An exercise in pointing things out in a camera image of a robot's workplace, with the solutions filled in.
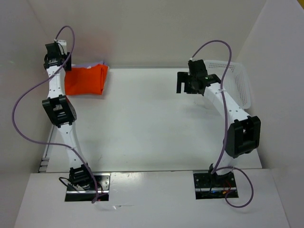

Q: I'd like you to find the white t shirt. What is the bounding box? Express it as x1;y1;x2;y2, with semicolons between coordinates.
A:
72;61;108;68

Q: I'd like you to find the orange t shirt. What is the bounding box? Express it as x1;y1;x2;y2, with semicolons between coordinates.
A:
64;64;109;95

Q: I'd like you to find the purple t shirt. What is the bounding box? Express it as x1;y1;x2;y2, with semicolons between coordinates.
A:
86;61;106;68

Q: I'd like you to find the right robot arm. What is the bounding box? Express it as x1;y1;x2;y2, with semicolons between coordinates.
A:
176;60;261;187

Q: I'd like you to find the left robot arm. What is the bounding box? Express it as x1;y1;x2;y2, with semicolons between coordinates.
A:
42;40;95;190

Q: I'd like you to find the white plastic basket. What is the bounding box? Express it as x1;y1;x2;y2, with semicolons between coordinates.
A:
204;60;251;109

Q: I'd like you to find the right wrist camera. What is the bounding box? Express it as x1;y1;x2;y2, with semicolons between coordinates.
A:
188;58;198;64

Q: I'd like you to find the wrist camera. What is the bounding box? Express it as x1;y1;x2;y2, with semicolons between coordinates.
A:
188;58;198;64
54;39;67;55

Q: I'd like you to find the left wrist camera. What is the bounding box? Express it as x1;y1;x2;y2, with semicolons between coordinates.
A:
54;39;67;55

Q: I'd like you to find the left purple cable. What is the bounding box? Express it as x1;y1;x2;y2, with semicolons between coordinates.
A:
11;25;109;204

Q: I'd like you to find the aluminium table edge rail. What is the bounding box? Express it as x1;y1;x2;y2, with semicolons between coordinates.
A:
38;126;57;173

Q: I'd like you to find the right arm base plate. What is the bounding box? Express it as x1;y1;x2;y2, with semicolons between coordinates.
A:
193;171;238;200

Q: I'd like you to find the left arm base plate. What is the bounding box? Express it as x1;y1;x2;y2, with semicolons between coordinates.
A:
60;173;111;202

